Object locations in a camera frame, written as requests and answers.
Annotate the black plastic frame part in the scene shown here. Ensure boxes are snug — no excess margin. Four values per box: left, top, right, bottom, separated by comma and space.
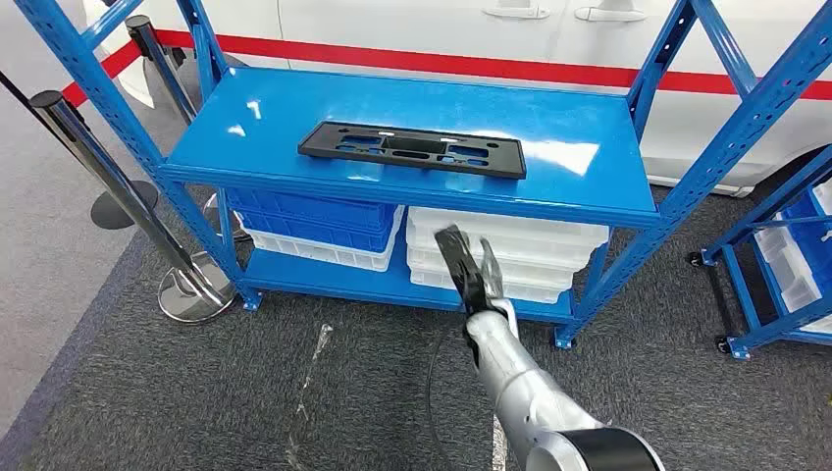
297, 121, 528, 181

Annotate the blue metal shelf rack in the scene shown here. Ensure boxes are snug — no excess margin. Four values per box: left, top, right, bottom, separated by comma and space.
13, 0, 832, 352

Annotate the blue wheeled shelf rack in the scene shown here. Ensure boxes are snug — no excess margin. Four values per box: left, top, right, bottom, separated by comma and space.
689, 145, 832, 362

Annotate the clear floor tape strip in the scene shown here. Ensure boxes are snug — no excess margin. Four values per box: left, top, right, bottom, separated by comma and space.
295, 323, 334, 417
491, 415, 508, 471

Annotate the white car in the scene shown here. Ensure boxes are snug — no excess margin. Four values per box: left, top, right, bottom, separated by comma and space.
80, 0, 832, 198

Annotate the dark round stanchion base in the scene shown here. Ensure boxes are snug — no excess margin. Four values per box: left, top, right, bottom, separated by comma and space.
90, 181, 159, 231

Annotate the white storage bin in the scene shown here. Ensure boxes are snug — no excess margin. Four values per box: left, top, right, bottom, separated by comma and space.
754, 221, 823, 313

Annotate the blue storage bin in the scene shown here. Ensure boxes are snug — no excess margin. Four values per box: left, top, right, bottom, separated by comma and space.
779, 188, 832, 293

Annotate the black barrier belt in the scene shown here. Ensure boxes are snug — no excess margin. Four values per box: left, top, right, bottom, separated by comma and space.
0, 70, 37, 113

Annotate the white car door handle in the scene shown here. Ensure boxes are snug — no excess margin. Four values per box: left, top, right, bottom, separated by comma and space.
482, 5, 551, 21
575, 6, 648, 24

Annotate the chrome stanchion post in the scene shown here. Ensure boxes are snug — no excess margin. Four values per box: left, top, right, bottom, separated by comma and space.
28, 89, 236, 325
125, 14, 253, 243

